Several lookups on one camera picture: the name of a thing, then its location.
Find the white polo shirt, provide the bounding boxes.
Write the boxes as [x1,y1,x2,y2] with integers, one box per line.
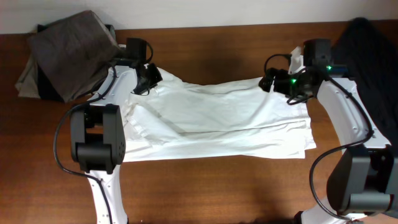
[122,70,316,162]

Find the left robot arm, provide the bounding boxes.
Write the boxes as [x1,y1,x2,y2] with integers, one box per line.
[70,59,162,223]

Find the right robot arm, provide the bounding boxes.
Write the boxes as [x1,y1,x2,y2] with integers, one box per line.
[259,65,397,223]

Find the dark green black garment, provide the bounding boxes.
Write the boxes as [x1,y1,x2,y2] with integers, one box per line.
[332,17,397,146]

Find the folded grey brown trousers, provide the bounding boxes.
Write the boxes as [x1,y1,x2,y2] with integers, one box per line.
[27,10,135,103]

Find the folded beige garment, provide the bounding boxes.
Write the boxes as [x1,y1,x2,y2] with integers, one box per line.
[15,24,131,99]

